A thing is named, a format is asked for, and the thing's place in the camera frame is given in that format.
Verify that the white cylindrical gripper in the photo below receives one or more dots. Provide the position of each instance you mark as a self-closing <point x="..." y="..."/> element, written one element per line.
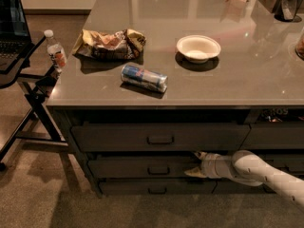
<point x="208" y="167"/>

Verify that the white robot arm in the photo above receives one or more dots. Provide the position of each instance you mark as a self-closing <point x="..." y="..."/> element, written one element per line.
<point x="287" y="186"/>

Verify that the snack bag in drawer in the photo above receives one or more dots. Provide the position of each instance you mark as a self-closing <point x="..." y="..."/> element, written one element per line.
<point x="276" y="115"/>

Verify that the blue silver energy drink can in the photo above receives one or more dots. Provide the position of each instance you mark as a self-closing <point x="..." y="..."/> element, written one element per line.
<point x="144" y="78"/>

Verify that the white paper bowl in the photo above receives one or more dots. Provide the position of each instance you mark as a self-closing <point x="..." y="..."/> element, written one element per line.
<point x="198" y="49"/>

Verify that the crumpled chip bag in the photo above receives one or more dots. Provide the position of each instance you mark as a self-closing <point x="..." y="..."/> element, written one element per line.
<point x="126" y="44"/>

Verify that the glass jar with snacks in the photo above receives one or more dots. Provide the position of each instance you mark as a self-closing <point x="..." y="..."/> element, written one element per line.
<point x="299" y="47"/>

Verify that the dark metal container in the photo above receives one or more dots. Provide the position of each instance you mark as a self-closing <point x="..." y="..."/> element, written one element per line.
<point x="283" y="10"/>

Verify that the clear plastic water bottle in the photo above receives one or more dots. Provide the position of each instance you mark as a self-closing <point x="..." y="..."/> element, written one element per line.
<point x="55" y="51"/>

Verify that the black laptop stand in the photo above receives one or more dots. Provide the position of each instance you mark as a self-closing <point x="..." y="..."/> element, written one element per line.
<point x="30" y="84"/>

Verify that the black laptop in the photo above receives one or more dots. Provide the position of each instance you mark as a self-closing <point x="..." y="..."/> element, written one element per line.
<point x="15" y="40"/>

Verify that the dark cabinet frame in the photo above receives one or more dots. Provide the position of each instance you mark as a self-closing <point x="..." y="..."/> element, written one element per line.
<point x="67" y="117"/>

